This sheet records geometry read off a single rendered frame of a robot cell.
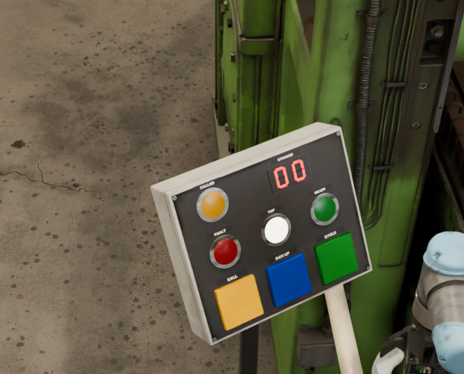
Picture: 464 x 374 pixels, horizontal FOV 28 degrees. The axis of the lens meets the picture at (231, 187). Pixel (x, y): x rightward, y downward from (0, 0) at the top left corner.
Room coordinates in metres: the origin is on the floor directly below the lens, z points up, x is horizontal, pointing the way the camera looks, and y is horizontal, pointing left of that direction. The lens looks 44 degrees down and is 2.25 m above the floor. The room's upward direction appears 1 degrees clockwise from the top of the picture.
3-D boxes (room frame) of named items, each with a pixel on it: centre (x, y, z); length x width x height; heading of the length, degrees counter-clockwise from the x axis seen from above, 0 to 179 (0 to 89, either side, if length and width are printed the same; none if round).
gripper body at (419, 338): (0.87, -0.31, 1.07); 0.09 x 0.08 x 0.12; 172
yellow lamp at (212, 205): (1.07, 0.03, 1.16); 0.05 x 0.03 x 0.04; 96
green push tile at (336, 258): (1.10, -0.19, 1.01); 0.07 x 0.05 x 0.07; 121
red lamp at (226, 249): (1.04, 0.01, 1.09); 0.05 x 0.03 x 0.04; 96
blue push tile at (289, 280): (1.05, -0.10, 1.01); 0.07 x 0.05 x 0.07; 121
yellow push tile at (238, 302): (1.00, -0.01, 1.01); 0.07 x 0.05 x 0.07; 121
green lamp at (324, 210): (1.14, -0.16, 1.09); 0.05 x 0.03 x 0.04; 96
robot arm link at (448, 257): (0.87, -0.31, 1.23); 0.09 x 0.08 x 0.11; 0
